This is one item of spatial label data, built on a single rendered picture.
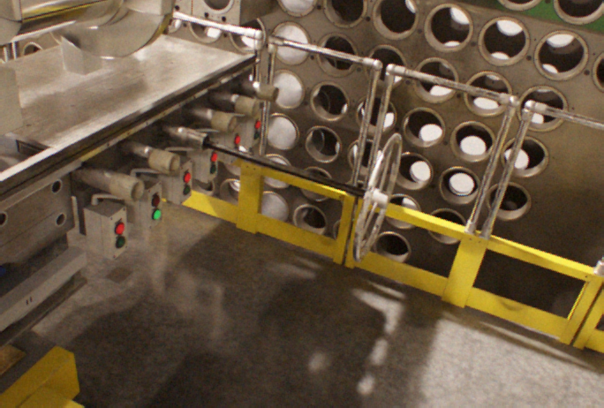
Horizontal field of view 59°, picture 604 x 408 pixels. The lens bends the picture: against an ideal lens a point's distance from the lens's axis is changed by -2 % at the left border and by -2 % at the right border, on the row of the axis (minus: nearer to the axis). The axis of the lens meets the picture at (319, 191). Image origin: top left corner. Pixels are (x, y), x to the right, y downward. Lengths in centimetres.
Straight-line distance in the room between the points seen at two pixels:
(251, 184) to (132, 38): 154
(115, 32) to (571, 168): 249
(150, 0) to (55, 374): 88
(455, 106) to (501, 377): 144
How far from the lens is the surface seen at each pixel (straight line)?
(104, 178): 155
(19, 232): 155
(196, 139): 176
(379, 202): 158
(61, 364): 147
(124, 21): 126
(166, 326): 234
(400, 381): 226
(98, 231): 166
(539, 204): 328
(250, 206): 275
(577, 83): 303
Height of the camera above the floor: 167
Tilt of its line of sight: 31 degrees down
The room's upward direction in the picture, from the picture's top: 9 degrees clockwise
